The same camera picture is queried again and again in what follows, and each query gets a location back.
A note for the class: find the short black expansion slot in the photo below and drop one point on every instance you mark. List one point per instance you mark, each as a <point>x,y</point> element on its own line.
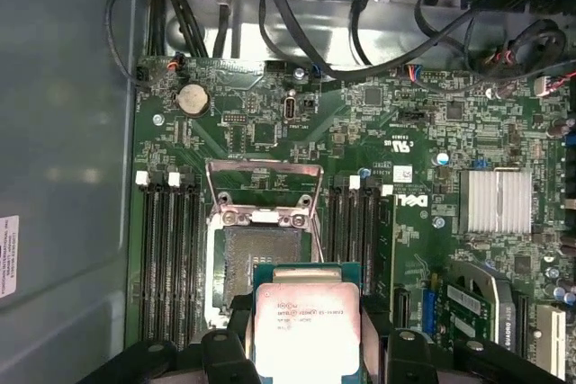
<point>401,307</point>

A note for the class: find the silver USB port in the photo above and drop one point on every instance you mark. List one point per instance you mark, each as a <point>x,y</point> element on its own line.
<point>290,109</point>

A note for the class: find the silver finned heatsink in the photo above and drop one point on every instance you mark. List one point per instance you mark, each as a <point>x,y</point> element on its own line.
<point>495,199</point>

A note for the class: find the black graphics card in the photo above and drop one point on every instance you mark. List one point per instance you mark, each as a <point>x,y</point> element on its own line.
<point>472,307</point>

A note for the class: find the dark grey PC case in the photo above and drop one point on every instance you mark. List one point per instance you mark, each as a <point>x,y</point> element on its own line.
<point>67,132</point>

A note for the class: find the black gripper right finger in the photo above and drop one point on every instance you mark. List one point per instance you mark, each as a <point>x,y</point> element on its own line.
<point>407,357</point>

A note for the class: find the green motherboard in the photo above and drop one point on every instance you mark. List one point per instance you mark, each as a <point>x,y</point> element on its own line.
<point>342,132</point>

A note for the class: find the metal locking lever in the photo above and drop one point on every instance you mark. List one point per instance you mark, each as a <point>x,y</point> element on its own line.
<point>320,244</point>

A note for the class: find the RAM slot with black clip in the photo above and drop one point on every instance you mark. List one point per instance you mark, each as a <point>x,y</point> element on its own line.
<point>192,244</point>
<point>337,231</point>
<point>369,244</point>
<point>161,244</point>

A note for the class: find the small white sticker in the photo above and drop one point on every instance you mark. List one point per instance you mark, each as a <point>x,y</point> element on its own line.
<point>9,258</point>

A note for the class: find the round coin cell battery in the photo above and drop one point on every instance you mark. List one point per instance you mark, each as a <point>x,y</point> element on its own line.
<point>192,100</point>

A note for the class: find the metal socket cover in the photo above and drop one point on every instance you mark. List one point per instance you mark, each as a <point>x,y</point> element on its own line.
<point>265,168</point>

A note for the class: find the CPU socket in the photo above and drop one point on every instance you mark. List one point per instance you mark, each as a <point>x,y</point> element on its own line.
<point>261,244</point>

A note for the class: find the blue expansion slot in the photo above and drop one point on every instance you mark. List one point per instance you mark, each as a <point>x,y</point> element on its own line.
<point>427,312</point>

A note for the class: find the silver CPU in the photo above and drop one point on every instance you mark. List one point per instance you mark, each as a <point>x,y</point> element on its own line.
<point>306,325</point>

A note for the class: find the long black expansion slot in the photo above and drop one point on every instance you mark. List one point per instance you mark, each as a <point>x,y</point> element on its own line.
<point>521,325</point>

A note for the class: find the white expansion slot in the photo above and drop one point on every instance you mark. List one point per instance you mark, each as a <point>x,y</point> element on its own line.
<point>551,339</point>

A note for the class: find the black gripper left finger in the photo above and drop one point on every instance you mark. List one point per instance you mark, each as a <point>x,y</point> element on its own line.
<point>220,357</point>

